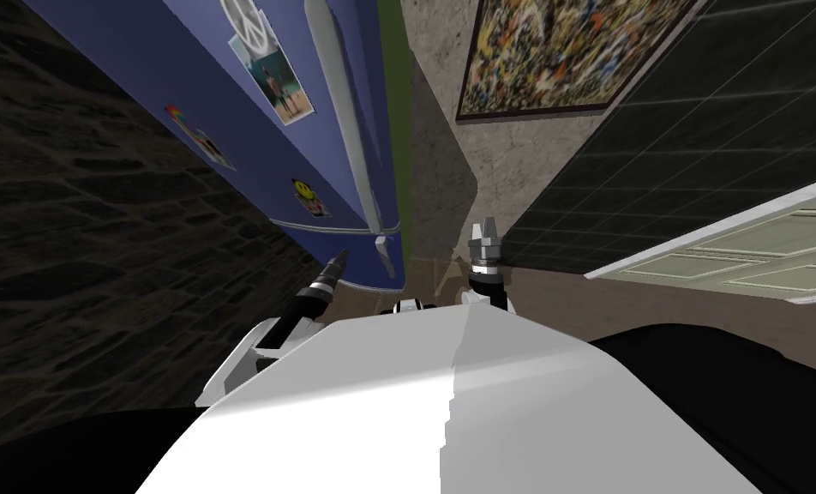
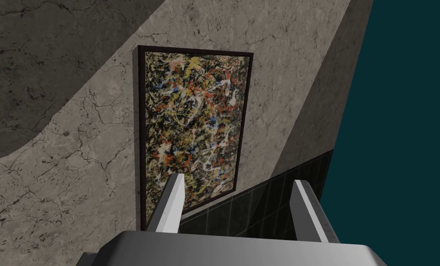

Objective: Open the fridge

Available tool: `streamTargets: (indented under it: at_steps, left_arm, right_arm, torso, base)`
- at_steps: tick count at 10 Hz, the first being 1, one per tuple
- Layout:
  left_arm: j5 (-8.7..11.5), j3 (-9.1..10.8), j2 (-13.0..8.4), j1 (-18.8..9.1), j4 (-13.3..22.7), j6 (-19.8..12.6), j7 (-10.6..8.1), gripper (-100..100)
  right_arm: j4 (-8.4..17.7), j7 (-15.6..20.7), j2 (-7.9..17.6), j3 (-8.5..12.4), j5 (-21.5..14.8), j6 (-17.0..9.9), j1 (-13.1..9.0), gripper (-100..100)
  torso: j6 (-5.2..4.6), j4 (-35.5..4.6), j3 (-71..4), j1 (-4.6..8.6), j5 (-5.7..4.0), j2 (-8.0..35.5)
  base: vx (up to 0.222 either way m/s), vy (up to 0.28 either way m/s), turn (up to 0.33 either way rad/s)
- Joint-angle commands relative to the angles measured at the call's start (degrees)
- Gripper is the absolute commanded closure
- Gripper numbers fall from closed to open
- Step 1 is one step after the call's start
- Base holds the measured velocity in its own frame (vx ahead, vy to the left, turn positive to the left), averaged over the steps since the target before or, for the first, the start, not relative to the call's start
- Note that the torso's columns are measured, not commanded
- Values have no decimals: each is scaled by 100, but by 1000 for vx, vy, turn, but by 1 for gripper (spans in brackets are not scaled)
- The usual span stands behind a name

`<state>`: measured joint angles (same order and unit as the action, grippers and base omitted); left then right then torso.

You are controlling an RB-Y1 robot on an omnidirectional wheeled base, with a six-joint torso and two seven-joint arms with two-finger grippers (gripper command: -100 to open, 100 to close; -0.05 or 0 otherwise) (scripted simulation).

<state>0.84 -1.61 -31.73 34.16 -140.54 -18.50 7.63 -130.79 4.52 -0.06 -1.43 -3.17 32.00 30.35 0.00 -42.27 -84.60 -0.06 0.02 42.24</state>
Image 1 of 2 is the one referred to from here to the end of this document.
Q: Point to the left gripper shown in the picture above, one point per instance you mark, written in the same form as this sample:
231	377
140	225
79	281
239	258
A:
335	266

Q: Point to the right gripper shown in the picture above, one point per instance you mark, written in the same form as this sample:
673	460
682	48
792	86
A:
485	251

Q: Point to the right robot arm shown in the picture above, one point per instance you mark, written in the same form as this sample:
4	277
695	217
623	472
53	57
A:
487	289

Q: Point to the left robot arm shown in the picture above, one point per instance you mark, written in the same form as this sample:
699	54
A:
291	321

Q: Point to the blue fridge short door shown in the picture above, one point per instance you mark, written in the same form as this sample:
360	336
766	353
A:
353	257

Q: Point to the yellow smiley sticker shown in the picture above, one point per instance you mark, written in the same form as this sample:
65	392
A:
306	193

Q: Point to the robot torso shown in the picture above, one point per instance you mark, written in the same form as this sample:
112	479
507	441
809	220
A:
394	412

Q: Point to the small colourful photo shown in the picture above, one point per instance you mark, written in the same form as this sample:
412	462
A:
199	137

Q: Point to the photo of two people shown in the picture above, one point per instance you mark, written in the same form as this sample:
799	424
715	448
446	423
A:
281	86

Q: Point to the colourful speckled framed painting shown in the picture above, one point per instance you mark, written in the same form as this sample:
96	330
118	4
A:
559	55

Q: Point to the blue fridge tall door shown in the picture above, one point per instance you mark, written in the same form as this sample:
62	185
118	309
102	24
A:
195	82

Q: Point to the white peace sign sticker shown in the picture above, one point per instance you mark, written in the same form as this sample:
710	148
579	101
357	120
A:
247	27

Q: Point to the pale green panelled door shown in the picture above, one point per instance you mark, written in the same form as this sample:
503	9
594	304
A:
744	257

